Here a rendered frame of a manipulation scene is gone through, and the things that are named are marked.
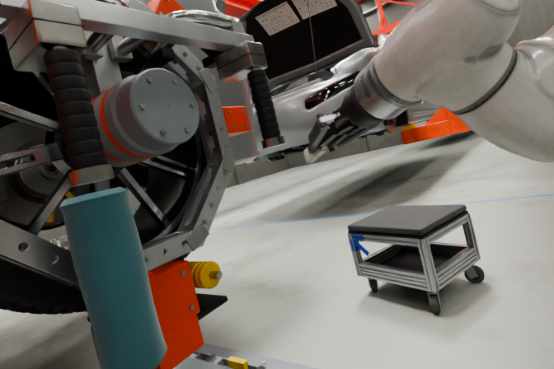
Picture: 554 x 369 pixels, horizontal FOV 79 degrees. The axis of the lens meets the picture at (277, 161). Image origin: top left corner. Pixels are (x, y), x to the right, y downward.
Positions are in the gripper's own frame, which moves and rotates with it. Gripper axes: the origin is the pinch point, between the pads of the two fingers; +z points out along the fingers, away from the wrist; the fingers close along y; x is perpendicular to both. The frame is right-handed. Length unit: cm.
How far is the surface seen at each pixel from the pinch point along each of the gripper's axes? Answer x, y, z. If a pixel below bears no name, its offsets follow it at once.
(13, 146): -28, 64, 50
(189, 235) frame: 10.8, 24.9, 16.2
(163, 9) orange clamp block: -38.6, 25.9, 4.9
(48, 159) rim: -6, 49, 12
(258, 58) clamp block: -16.1, 12.2, -8.2
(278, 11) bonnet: -255, -136, 198
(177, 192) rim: -3.2, 23.9, 30.3
